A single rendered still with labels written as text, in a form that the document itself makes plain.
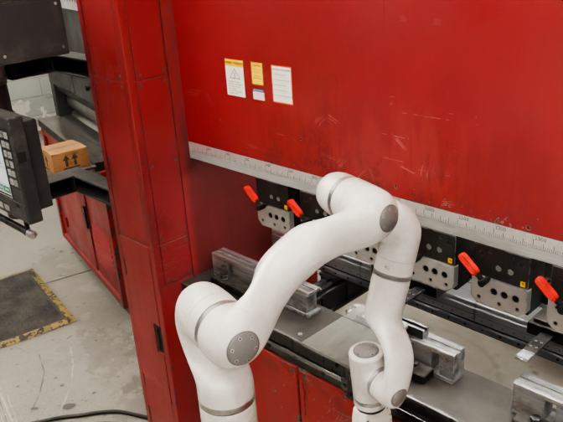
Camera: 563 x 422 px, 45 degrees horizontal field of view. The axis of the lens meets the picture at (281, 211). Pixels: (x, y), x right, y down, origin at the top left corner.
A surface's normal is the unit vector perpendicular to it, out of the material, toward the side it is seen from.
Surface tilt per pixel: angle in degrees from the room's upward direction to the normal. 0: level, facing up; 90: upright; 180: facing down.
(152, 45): 90
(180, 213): 90
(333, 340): 0
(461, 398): 0
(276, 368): 90
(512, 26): 90
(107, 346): 0
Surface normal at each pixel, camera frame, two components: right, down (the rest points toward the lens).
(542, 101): -0.71, 0.31
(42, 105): 0.53, 0.29
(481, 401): -0.06, -0.92
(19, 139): 0.71, 0.23
